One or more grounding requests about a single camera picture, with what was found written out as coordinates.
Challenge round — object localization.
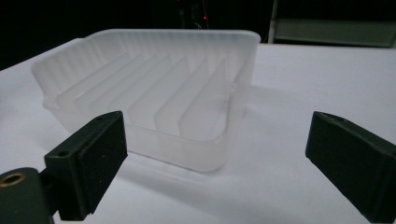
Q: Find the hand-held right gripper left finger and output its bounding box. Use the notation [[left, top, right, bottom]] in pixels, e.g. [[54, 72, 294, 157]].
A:
[[44, 110, 129, 222]]

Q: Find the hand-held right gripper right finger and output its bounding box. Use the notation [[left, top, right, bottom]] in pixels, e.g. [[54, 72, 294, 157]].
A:
[[304, 110, 396, 224]]

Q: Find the translucent ribbed plastic tray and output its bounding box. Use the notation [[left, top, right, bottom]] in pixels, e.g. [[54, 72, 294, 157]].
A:
[[30, 28, 262, 174]]

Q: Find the grey metal shelf frame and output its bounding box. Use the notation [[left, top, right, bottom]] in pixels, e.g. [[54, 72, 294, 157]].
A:
[[267, 0, 396, 49]]

